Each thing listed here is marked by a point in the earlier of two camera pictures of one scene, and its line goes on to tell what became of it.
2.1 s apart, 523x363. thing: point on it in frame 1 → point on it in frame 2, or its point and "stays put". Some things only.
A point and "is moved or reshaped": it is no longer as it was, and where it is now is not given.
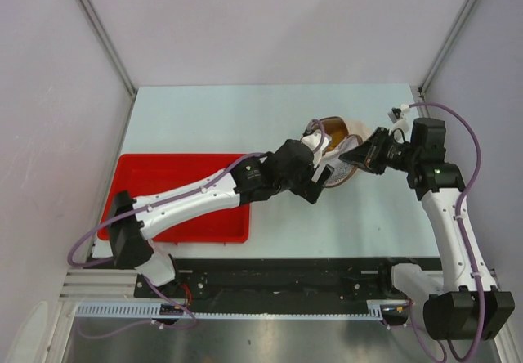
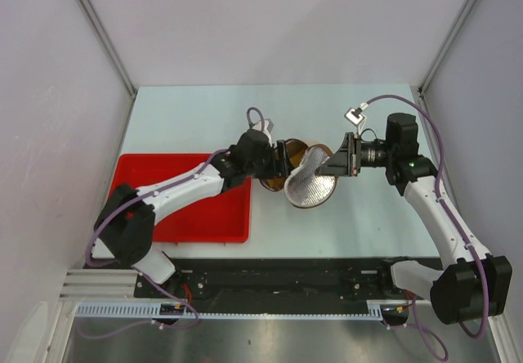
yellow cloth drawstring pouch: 336,128 is moved or reshaped
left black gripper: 309,189 → 277,167
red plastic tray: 140,175 stays put
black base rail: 273,281 stays put
